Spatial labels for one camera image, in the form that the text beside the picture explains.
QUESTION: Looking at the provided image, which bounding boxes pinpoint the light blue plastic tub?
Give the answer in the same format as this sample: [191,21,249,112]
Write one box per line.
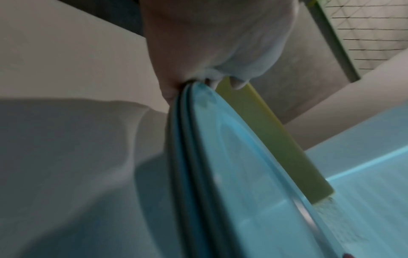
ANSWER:
[303,101,408,258]

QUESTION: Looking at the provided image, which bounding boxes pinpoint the wire mesh window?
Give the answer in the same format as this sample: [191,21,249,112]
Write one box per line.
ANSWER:
[319,0,408,71]

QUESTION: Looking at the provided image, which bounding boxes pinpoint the yellow-green plastic scraper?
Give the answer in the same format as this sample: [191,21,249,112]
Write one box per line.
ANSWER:
[215,76,335,206]

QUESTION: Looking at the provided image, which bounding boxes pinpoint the green metal frame post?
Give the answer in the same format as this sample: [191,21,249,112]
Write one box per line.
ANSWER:
[304,0,361,83]

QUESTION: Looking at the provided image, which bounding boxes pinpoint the person's left hand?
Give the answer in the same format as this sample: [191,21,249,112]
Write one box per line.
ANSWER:
[139,0,301,105]

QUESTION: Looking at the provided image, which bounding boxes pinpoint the light blue plate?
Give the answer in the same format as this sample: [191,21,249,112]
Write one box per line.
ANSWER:
[166,83,221,258]
[181,81,346,258]

